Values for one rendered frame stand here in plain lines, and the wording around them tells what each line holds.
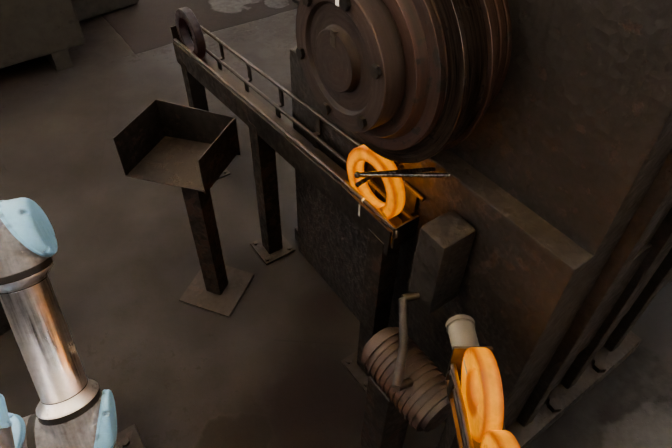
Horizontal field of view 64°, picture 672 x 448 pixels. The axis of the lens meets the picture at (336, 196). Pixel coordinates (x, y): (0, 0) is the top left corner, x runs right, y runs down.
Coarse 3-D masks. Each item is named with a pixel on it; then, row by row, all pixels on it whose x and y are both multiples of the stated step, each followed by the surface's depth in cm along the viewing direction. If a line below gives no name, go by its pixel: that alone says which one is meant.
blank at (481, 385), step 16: (480, 352) 93; (464, 368) 100; (480, 368) 90; (496, 368) 90; (464, 384) 100; (480, 384) 90; (496, 384) 88; (464, 400) 100; (480, 400) 89; (496, 400) 87; (480, 416) 89; (496, 416) 87; (480, 432) 89
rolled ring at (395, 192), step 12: (348, 156) 130; (360, 156) 125; (372, 156) 121; (348, 168) 133; (360, 168) 132; (384, 168) 119; (396, 168) 120; (384, 180) 121; (396, 180) 120; (360, 192) 133; (372, 192) 134; (396, 192) 120; (372, 204) 131; (384, 204) 130; (396, 204) 122; (384, 216) 127
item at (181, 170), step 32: (128, 128) 149; (160, 128) 163; (192, 128) 160; (224, 128) 156; (128, 160) 152; (160, 160) 157; (192, 160) 156; (224, 160) 152; (192, 192) 159; (192, 224) 170; (192, 288) 196; (224, 288) 195
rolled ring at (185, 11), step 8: (184, 8) 191; (176, 16) 197; (184, 16) 189; (192, 16) 189; (176, 24) 200; (184, 24) 200; (192, 24) 188; (184, 32) 201; (192, 32) 189; (200, 32) 189; (184, 40) 202; (200, 40) 190; (192, 48) 201; (200, 48) 192; (200, 56) 196
